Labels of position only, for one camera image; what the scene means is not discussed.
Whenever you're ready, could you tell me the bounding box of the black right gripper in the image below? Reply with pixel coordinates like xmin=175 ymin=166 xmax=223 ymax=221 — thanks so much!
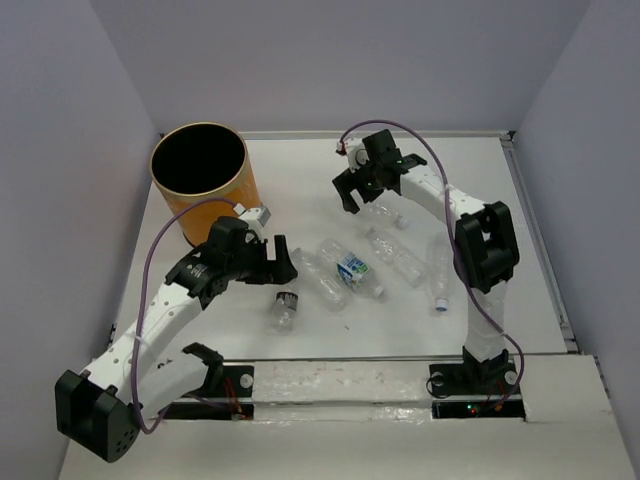
xmin=333 ymin=156 xmax=385 ymax=213

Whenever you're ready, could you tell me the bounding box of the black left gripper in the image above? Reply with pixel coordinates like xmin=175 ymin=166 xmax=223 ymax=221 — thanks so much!
xmin=225 ymin=235 xmax=297 ymax=286

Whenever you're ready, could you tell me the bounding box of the clear bottle with black label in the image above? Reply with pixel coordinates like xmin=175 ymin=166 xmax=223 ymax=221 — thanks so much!
xmin=271 ymin=290 xmax=299 ymax=332

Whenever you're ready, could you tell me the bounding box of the clear bottle with printed label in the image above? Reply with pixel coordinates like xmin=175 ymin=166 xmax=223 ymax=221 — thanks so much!
xmin=316 ymin=238 xmax=385 ymax=299

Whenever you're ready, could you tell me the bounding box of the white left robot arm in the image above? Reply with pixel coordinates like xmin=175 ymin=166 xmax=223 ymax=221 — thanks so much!
xmin=54 ymin=216 xmax=298 ymax=463

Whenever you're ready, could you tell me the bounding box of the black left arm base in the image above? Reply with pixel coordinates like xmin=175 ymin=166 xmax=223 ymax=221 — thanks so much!
xmin=164 ymin=364 xmax=255 ymax=421

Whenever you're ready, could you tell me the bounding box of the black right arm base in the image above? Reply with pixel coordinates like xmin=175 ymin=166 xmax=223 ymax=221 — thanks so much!
xmin=425 ymin=349 xmax=526 ymax=420

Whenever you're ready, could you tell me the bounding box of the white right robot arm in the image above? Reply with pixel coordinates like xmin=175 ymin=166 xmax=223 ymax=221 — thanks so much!
xmin=333 ymin=129 xmax=520 ymax=392

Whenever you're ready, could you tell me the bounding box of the orange cylindrical bin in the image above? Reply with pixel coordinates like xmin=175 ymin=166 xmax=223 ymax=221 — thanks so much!
xmin=150 ymin=121 xmax=263 ymax=247

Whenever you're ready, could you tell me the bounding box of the clear plastic bottle blue cap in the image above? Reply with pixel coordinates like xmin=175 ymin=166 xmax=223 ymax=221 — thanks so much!
xmin=427 ymin=233 xmax=453 ymax=313

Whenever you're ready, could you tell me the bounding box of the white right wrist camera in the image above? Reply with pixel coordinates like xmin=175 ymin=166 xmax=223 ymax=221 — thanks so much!
xmin=336 ymin=137 xmax=369 ymax=172

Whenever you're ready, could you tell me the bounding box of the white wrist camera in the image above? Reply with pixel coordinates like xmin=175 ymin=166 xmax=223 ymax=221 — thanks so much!
xmin=233 ymin=203 xmax=271 ymax=240
xmin=336 ymin=137 xmax=369 ymax=172

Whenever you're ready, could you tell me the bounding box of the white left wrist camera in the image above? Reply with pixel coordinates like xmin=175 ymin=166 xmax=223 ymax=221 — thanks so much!
xmin=233 ymin=203 xmax=271 ymax=240

